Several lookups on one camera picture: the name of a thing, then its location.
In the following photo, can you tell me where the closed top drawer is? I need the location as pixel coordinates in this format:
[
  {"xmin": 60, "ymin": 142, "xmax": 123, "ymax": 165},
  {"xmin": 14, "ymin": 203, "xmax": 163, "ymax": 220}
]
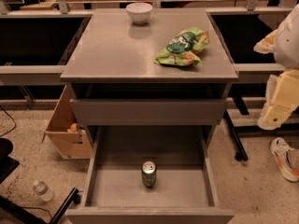
[{"xmin": 70, "ymin": 99, "xmax": 225, "ymax": 126}]

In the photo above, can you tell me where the white bowl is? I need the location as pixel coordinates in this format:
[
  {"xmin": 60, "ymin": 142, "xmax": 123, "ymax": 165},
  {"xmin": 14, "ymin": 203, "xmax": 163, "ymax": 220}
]
[{"xmin": 126, "ymin": 3, "xmax": 153, "ymax": 24}]

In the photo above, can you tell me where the green chip bag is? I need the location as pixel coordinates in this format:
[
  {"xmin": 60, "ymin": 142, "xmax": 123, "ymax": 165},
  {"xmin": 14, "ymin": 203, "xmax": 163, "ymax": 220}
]
[{"xmin": 154, "ymin": 27, "xmax": 209, "ymax": 67}]

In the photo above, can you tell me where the clear plastic water bottle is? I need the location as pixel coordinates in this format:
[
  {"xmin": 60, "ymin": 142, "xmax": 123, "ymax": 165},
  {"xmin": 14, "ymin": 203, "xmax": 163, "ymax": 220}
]
[{"xmin": 33, "ymin": 181, "xmax": 53, "ymax": 202}]

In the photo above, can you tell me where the grey drawer cabinet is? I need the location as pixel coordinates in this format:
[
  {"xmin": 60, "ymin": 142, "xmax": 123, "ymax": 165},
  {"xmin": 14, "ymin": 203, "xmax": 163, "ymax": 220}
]
[{"xmin": 60, "ymin": 7, "xmax": 239, "ymax": 224}]

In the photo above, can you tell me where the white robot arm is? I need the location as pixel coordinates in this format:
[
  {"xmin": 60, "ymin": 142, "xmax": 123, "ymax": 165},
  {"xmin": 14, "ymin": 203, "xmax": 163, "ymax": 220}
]
[{"xmin": 253, "ymin": 5, "xmax": 299, "ymax": 130}]

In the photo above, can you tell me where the black chair base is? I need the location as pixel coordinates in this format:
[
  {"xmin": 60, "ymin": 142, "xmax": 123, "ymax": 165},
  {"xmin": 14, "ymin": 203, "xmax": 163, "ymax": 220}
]
[{"xmin": 0, "ymin": 138, "xmax": 79, "ymax": 224}]

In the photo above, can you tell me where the green soda can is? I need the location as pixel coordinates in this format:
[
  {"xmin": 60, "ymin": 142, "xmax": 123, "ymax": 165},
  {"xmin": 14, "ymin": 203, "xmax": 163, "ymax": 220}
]
[{"xmin": 141, "ymin": 161, "xmax": 157, "ymax": 188}]

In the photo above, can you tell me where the cardboard box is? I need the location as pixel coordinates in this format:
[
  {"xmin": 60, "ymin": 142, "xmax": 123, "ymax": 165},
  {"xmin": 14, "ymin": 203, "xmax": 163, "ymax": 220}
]
[{"xmin": 45, "ymin": 88, "xmax": 92, "ymax": 159}]

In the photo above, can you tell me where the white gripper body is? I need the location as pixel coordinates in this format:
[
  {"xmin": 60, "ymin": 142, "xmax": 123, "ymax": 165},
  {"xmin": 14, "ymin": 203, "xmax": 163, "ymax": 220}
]
[{"xmin": 258, "ymin": 69, "xmax": 299, "ymax": 131}]

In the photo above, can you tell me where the open middle drawer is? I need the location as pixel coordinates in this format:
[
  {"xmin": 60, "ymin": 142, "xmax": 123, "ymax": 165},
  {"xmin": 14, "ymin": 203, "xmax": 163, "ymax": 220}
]
[{"xmin": 66, "ymin": 126, "xmax": 234, "ymax": 224}]

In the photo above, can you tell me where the black table leg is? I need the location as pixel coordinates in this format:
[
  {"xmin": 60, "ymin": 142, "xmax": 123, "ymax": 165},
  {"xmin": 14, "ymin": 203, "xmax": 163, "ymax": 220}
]
[{"xmin": 223, "ymin": 91, "xmax": 249, "ymax": 162}]

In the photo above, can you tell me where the white sneaker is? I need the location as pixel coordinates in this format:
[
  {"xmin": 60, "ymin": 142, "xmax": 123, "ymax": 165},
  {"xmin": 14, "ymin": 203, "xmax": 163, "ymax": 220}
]
[{"xmin": 270, "ymin": 137, "xmax": 299, "ymax": 182}]

